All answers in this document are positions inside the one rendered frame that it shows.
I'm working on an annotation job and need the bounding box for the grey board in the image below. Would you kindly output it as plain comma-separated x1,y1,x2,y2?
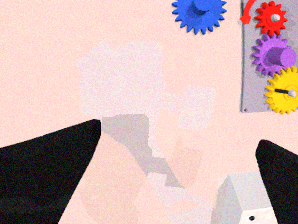
239,0,298,113

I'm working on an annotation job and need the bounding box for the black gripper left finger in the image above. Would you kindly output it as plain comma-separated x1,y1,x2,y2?
0,119,101,224

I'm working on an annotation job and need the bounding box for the red curved arrow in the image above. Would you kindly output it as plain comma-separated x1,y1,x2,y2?
241,0,254,24

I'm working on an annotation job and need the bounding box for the red gear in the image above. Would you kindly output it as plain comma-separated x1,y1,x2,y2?
254,0,287,37

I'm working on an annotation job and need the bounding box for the purple gear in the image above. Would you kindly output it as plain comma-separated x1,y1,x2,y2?
251,34,297,77

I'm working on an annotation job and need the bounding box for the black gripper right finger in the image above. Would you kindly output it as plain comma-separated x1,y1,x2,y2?
255,139,298,224

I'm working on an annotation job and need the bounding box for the blue gear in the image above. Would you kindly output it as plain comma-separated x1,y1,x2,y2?
170,0,227,35

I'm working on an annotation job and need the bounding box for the yellow gear with black stripe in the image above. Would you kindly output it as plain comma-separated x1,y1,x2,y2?
265,65,298,115

